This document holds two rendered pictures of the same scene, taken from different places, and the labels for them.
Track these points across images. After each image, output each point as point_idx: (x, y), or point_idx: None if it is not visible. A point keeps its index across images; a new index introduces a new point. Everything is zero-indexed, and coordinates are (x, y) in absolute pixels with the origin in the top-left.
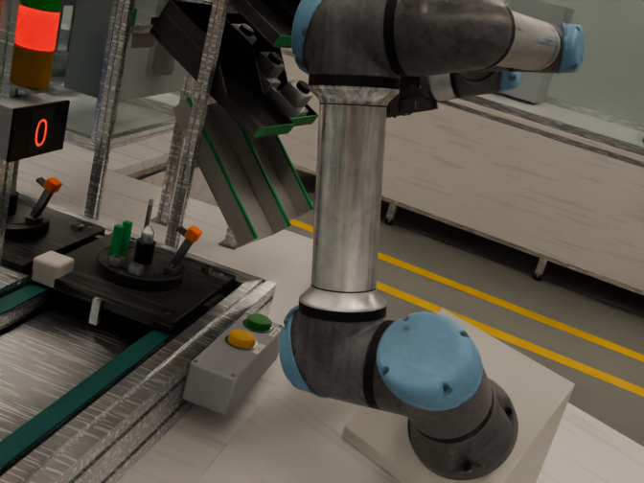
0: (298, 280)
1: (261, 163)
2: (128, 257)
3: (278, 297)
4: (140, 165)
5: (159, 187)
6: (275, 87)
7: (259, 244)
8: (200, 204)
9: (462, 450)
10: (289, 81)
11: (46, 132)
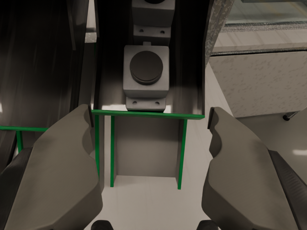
0: (166, 206)
1: (97, 130)
2: None
3: (118, 212)
4: (232, 47)
5: (210, 68)
6: (160, 43)
7: (197, 149)
8: (215, 92)
9: None
10: (126, 47)
11: None
